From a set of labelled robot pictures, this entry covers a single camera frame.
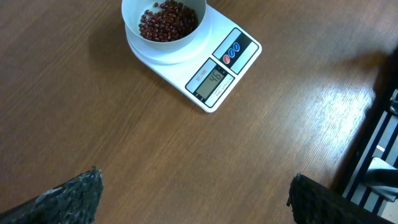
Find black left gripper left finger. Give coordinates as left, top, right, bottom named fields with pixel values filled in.
left=1, top=167, right=104, bottom=224

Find white round bowl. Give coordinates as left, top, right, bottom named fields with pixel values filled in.
left=121, top=0, right=208, bottom=53

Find red beans in bowl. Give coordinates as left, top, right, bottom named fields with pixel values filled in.
left=138, top=0, right=199, bottom=42

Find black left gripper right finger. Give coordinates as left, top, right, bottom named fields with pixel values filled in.
left=287, top=174, right=392, bottom=224

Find white digital kitchen scale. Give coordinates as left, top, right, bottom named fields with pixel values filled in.
left=125, top=5, right=262, bottom=113

